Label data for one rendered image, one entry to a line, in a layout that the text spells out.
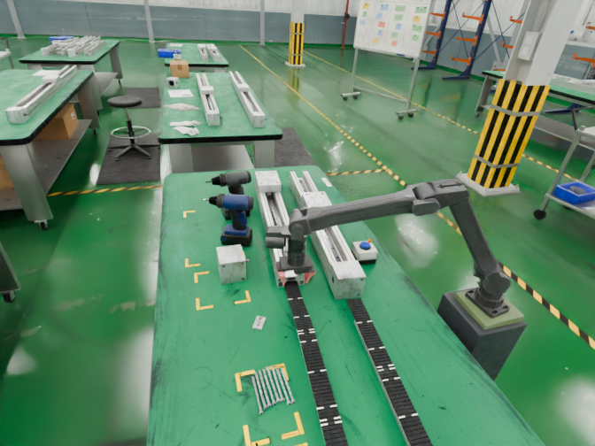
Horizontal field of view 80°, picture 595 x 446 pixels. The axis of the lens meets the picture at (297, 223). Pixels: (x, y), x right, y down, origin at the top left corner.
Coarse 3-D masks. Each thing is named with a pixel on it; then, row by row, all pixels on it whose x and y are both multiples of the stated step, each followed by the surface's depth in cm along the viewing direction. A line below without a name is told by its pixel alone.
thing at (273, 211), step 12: (276, 192) 171; (264, 204) 160; (276, 204) 166; (264, 216) 156; (276, 216) 157; (288, 216) 153; (264, 228) 158; (288, 240) 141; (276, 252) 130; (276, 276) 127; (288, 276) 126; (300, 276) 126
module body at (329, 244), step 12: (300, 180) 190; (312, 180) 185; (300, 192) 172; (300, 204) 170; (324, 228) 151; (336, 228) 146; (312, 240) 151; (324, 240) 139; (336, 240) 141; (324, 252) 133; (336, 252) 137; (348, 252) 133; (324, 264) 135
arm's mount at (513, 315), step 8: (456, 296) 127; (464, 296) 125; (504, 296) 125; (464, 304) 123; (472, 304) 122; (512, 304) 122; (472, 312) 120; (480, 312) 119; (512, 312) 119; (520, 312) 119; (480, 320) 117; (488, 320) 116; (496, 320) 116; (504, 320) 116; (512, 320) 117; (520, 320) 119; (488, 328) 116
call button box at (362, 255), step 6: (354, 246) 141; (372, 246) 141; (354, 252) 142; (360, 252) 137; (366, 252) 138; (372, 252) 138; (360, 258) 139; (366, 258) 139; (372, 258) 140; (360, 264) 140; (366, 264) 141
